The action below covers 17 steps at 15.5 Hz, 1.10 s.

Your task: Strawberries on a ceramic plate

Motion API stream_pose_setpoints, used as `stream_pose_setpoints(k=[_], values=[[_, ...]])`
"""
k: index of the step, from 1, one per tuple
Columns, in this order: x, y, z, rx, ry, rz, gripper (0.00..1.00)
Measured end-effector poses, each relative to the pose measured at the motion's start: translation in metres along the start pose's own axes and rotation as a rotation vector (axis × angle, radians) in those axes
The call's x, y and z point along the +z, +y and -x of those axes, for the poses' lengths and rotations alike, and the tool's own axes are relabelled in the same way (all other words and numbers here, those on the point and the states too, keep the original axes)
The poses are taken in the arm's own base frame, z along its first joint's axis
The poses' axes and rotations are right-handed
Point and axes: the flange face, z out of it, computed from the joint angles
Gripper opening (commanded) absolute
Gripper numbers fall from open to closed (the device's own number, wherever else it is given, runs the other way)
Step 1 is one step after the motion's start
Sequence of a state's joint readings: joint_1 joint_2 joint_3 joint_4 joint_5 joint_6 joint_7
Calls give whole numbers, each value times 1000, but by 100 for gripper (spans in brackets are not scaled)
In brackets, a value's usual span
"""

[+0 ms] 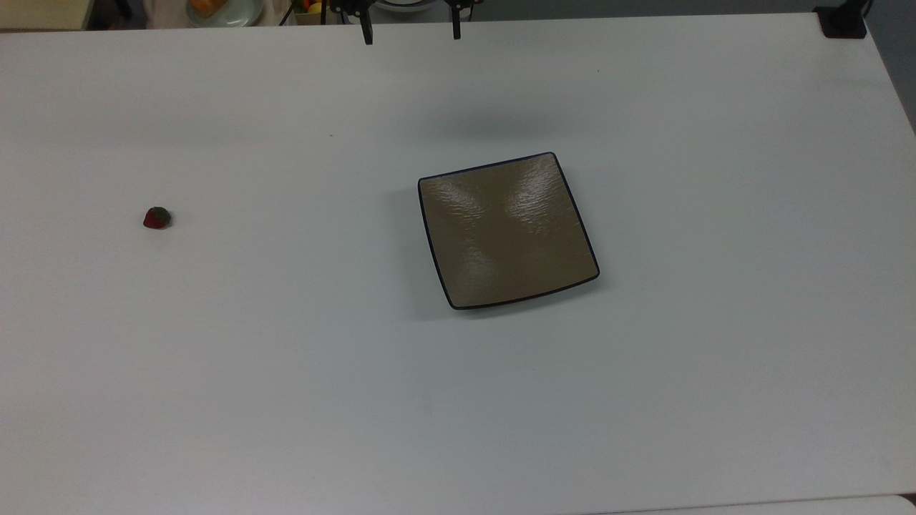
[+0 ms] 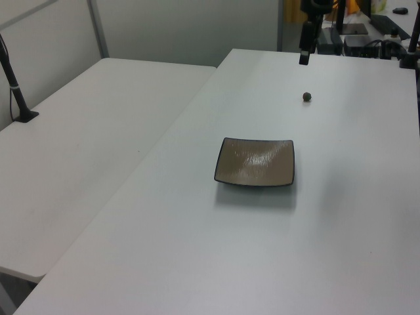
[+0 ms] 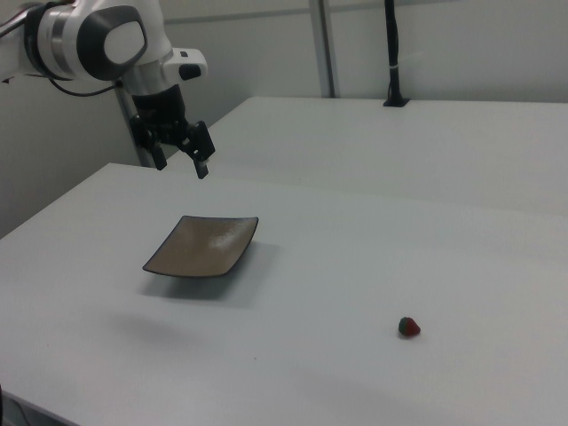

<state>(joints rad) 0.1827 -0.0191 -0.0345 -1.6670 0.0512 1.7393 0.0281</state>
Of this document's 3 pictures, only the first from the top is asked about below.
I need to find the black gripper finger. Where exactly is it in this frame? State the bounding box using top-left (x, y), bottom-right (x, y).
top-left (444, 0), bottom-right (482, 40)
top-left (329, 0), bottom-right (374, 46)

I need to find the black table clamp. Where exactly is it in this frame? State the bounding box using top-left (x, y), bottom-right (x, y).
top-left (814, 4), bottom-right (869, 39)

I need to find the beige box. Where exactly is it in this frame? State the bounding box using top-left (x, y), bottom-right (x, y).
top-left (0, 0), bottom-right (94, 31)

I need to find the round pale plate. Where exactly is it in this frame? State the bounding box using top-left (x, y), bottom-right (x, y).
top-left (187, 0), bottom-right (265, 29)

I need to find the square brown ceramic plate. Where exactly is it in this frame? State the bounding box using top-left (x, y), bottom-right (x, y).
top-left (418, 152), bottom-right (600, 310)

